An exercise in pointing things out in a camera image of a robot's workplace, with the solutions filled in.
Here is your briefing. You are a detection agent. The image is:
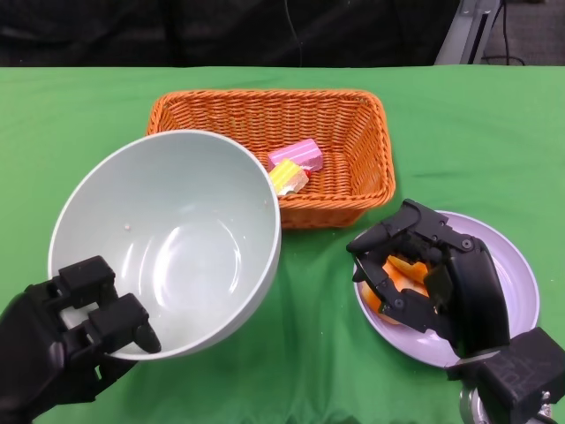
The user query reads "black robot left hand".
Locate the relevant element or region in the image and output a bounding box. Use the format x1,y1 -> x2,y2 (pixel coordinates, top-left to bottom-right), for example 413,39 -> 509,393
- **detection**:
0,254 -> 162,424

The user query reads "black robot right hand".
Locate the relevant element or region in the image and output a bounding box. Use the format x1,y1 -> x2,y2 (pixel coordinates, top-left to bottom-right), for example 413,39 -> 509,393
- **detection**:
346,198 -> 512,360

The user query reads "grey-green bowl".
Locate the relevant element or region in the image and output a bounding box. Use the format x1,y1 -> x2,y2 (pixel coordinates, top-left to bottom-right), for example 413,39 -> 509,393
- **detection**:
47,130 -> 283,362

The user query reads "lavender plate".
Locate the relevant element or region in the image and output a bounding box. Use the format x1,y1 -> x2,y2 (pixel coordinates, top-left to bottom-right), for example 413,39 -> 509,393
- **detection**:
352,210 -> 540,370

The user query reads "orange wicker basket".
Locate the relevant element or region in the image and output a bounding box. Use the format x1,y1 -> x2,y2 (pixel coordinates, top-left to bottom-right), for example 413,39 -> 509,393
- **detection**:
145,89 -> 397,230

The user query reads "yellow toy cake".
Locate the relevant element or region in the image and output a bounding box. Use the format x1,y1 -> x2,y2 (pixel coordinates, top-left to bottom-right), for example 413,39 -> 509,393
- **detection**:
268,159 -> 311,198

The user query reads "pink striped toy cake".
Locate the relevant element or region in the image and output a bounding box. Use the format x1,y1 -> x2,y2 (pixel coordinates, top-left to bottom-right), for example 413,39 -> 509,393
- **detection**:
267,138 -> 323,173

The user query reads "plain green tablecloth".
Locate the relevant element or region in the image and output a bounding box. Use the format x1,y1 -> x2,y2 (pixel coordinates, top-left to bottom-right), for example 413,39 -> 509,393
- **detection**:
0,64 -> 565,424

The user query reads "black cloth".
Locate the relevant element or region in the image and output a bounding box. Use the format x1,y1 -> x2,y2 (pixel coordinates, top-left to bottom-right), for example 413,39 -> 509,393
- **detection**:
0,0 -> 460,68

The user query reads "black floor cable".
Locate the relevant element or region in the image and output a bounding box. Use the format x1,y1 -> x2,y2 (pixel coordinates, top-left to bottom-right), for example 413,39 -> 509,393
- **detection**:
480,0 -> 526,66

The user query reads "grey metal frame post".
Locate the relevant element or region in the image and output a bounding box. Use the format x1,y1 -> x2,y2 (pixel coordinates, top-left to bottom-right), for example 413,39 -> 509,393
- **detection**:
434,0 -> 502,66

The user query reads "thin cable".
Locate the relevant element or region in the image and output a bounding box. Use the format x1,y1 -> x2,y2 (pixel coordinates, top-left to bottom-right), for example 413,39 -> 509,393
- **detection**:
284,0 -> 305,66

